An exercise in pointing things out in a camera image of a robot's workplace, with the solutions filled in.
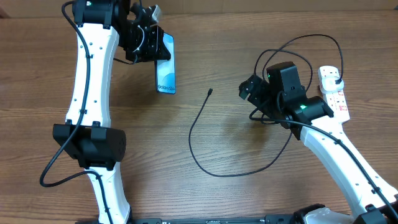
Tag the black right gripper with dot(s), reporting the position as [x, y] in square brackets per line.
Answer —
[261, 89]

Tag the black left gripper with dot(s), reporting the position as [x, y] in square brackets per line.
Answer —
[156, 48]

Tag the blue Galaxy smartphone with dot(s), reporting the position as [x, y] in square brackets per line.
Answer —
[165, 69]

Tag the white power strip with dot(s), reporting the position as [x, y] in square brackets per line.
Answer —
[336, 101]

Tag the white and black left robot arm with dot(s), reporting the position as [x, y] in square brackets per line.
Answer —
[87, 134]

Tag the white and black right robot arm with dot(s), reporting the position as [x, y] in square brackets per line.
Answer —
[318, 123]

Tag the white charger plug adapter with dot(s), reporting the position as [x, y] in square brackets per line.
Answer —
[330, 85]

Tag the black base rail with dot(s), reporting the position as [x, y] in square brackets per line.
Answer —
[268, 219]

